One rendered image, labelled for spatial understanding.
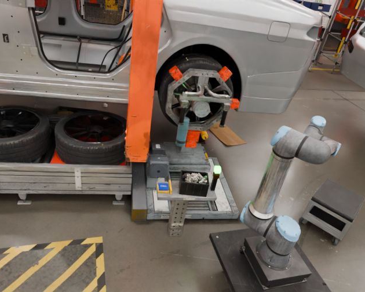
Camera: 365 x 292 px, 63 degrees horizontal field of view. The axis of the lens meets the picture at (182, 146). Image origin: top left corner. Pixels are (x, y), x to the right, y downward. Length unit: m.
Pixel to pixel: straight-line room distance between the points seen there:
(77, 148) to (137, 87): 0.79
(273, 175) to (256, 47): 1.30
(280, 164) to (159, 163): 1.21
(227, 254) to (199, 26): 1.65
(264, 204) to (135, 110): 1.02
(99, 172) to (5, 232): 0.78
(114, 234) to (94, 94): 1.13
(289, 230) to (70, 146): 1.70
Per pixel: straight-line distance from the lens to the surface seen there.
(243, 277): 2.00
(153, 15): 1.86
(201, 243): 2.47
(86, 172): 2.48
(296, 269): 2.06
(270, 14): 2.60
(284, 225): 1.85
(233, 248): 2.11
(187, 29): 2.43
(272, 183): 1.66
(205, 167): 2.96
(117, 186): 2.53
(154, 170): 2.52
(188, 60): 2.55
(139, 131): 2.13
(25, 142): 2.62
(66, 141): 2.54
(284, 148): 1.51
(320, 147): 1.51
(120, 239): 2.42
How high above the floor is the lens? 1.87
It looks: 32 degrees down
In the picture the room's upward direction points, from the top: 10 degrees clockwise
